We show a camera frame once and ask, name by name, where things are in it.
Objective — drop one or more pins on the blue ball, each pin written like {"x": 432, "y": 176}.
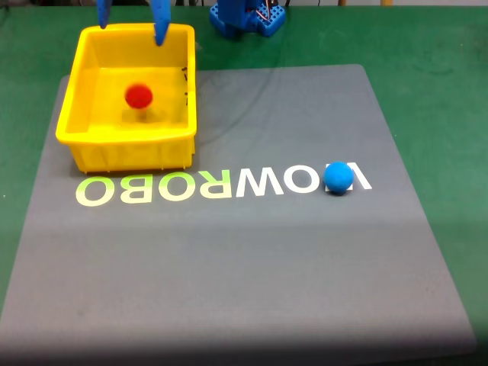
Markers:
{"x": 338, "y": 177}

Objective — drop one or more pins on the red ball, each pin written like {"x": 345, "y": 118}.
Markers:
{"x": 139, "y": 95}

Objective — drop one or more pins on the grey mat with WOWROBO print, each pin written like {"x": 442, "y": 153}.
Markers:
{"x": 244, "y": 248}

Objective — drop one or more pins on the yellow plastic bin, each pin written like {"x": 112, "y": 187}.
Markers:
{"x": 114, "y": 148}

